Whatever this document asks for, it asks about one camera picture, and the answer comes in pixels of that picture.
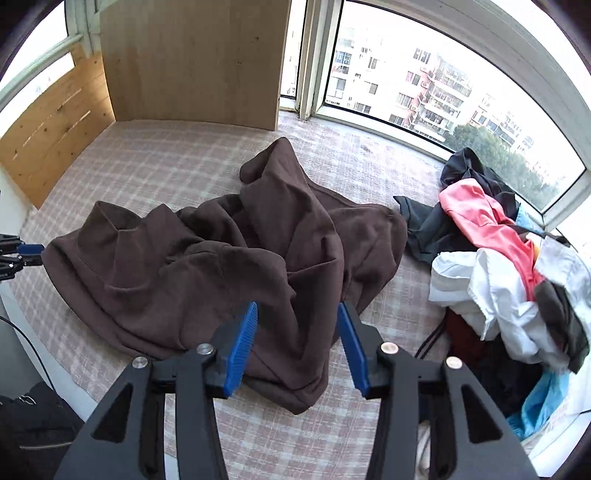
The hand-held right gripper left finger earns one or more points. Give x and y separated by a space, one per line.
242 350

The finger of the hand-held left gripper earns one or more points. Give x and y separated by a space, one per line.
30 249
23 261

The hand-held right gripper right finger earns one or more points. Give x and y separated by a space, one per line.
353 350

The brown fleece sweater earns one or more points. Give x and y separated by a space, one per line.
221 258

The pile of mixed clothes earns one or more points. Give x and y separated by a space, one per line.
498 267

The pine plank board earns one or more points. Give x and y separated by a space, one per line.
55 129

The person's black jacket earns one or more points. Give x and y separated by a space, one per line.
27 429

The pink plaid mat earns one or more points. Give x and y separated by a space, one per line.
175 161

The light wood panel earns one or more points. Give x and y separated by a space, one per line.
194 60

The white window frame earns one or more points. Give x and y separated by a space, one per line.
74 41
323 55

